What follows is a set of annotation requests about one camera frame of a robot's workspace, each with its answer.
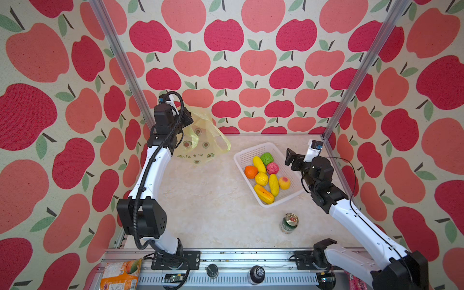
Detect black round knob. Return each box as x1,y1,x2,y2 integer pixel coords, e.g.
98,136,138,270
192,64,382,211
247,265,265,285

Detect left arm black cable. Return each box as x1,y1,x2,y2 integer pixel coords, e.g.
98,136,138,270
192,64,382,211
131,91,186,251

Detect orange toy fruit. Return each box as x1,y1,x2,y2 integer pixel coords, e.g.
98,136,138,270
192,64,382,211
244,166,259,179

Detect small grey knob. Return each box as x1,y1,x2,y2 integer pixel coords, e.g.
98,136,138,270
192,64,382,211
205,263,219,279

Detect yellow banana toy fruit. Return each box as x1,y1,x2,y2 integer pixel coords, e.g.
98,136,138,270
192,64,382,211
268,174,280,197

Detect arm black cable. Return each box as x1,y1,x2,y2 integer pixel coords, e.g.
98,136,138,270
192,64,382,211
324,156,418,287
131,91,186,251

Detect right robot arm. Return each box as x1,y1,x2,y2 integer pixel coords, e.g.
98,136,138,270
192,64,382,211
285,142,429,290

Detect yellow elongated toy fruit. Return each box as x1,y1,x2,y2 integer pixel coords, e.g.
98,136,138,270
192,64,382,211
253,156,267,174

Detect small yellow toy fruit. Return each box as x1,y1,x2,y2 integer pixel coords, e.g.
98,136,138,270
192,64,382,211
254,172,269,187

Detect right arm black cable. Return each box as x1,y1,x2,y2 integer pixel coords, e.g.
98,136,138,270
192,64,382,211
324,156,418,287

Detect peach toy fruit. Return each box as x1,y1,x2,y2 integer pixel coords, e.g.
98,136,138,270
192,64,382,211
278,177,291,190

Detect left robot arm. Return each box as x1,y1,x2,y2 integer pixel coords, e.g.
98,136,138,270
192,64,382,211
117,103,193,256

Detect pink snack packet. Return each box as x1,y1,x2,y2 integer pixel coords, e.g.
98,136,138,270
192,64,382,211
347,273,367,290

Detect pink toy fruit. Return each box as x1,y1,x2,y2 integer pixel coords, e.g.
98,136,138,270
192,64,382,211
266,162,280,175

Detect left aluminium corner post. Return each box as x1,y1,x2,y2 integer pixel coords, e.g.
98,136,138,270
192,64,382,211
89,0,155,129

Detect yellow plastic bag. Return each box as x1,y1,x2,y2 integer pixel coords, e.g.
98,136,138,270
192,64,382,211
174,106,231,165

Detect right aluminium corner post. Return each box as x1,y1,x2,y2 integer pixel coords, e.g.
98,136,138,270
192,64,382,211
322,0,411,141

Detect orange snack packet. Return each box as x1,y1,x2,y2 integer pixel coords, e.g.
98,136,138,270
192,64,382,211
100,259,142,290

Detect white plastic basket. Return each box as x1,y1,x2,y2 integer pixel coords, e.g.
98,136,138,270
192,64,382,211
234,143,303,208

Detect yellow orange mango toy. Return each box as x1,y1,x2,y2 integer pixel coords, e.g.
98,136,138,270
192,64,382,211
254,184,275,205

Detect aluminium corner post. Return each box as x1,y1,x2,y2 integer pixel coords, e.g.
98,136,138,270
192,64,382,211
89,0,155,129
322,0,411,141

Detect green toy fruit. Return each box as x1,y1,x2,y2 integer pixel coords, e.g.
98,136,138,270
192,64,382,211
260,152,274,166

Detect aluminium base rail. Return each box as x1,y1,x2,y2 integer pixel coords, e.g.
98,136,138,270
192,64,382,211
92,248,399,290

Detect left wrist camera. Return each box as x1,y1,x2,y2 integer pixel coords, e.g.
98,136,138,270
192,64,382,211
158,93,180,116

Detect green drink can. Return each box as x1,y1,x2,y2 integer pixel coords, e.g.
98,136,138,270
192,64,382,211
280,213,299,234

